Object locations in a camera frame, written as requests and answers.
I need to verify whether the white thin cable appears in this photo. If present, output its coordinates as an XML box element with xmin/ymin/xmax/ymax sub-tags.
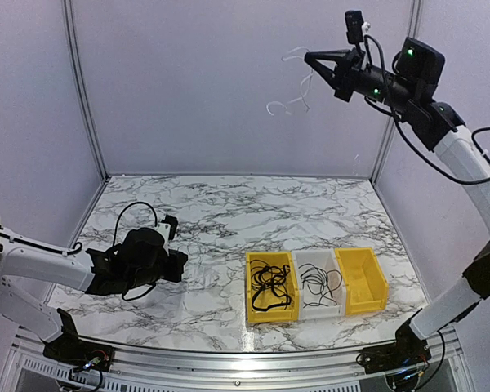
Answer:
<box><xmin>265</xmin><ymin>47</ymin><xmax>315</xmax><ymax>118</ymax></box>

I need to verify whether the yellow bin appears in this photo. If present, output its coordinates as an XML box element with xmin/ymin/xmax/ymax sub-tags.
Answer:
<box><xmin>245</xmin><ymin>252</ymin><xmax>300</xmax><ymax>324</ymax></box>
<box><xmin>334</xmin><ymin>247</ymin><xmax>389</xmax><ymax>315</ymax></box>

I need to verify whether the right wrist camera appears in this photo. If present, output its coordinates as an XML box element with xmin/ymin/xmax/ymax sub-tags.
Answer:
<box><xmin>345</xmin><ymin>10</ymin><xmax>372</xmax><ymax>63</ymax></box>

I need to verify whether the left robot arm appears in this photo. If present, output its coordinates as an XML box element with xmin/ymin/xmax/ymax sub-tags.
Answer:
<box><xmin>0</xmin><ymin>216</ymin><xmax>188</xmax><ymax>363</ymax></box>

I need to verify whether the white translucent bin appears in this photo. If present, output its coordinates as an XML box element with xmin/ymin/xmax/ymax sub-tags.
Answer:
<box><xmin>292</xmin><ymin>249</ymin><xmax>346</xmax><ymax>321</ymax></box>

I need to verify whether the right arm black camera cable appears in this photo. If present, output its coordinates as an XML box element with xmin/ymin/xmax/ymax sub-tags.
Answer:
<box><xmin>363</xmin><ymin>34</ymin><xmax>490</xmax><ymax>185</ymax></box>

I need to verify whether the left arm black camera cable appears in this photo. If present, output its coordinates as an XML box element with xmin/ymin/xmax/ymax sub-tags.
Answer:
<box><xmin>112</xmin><ymin>202</ymin><xmax>160</xmax><ymax>302</ymax></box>

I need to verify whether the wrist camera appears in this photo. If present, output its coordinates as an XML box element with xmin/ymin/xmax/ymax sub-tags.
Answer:
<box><xmin>345</xmin><ymin>10</ymin><xmax>372</xmax><ymax>63</ymax></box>
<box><xmin>156</xmin><ymin>215</ymin><xmax>178</xmax><ymax>244</ymax></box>

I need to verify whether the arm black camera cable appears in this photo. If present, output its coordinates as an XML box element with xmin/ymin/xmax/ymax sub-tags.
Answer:
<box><xmin>112</xmin><ymin>202</ymin><xmax>160</xmax><ymax>302</ymax></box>
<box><xmin>363</xmin><ymin>34</ymin><xmax>490</xmax><ymax>185</ymax></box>

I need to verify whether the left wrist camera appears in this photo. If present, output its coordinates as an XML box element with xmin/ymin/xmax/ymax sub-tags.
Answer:
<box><xmin>156</xmin><ymin>215</ymin><xmax>178</xmax><ymax>244</ymax></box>

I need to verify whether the small black cable remnant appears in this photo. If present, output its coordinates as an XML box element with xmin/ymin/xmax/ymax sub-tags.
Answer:
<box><xmin>300</xmin><ymin>263</ymin><xmax>343</xmax><ymax>301</ymax></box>

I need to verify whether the right yellow bin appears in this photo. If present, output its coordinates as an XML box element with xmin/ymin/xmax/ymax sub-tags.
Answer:
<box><xmin>334</xmin><ymin>247</ymin><xmax>389</xmax><ymax>315</ymax></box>

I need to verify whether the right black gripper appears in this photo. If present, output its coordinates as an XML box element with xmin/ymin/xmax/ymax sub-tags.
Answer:
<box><xmin>305</xmin><ymin>47</ymin><xmax>420</xmax><ymax>113</ymax></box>

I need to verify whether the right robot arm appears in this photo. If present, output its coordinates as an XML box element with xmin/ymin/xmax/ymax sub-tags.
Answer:
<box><xmin>304</xmin><ymin>38</ymin><xmax>490</xmax><ymax>366</ymax></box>

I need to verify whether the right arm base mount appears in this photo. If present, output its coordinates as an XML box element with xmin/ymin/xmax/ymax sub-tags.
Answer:
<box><xmin>356</xmin><ymin>318</ymin><xmax>431</xmax><ymax>374</ymax></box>

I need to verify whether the black thin looped cable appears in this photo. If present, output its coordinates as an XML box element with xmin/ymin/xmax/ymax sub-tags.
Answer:
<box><xmin>248</xmin><ymin>263</ymin><xmax>289</xmax><ymax>295</ymax></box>

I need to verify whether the thick black cable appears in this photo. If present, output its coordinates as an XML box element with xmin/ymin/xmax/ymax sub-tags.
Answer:
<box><xmin>249</xmin><ymin>267</ymin><xmax>292</xmax><ymax>315</ymax></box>

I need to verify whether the aluminium front rail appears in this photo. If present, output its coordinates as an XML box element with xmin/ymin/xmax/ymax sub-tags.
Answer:
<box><xmin>0</xmin><ymin>329</ymin><xmax>476</xmax><ymax>391</ymax></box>

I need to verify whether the left yellow bin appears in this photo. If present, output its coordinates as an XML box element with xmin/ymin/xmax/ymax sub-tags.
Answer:
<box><xmin>245</xmin><ymin>252</ymin><xmax>300</xmax><ymax>324</ymax></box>

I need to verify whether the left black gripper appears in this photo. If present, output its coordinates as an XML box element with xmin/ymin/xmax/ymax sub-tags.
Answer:
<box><xmin>127</xmin><ymin>249</ymin><xmax>188</xmax><ymax>290</ymax></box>

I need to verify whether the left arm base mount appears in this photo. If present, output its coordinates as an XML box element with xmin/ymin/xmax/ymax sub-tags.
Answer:
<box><xmin>42</xmin><ymin>308</ymin><xmax>114</xmax><ymax>372</ymax></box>

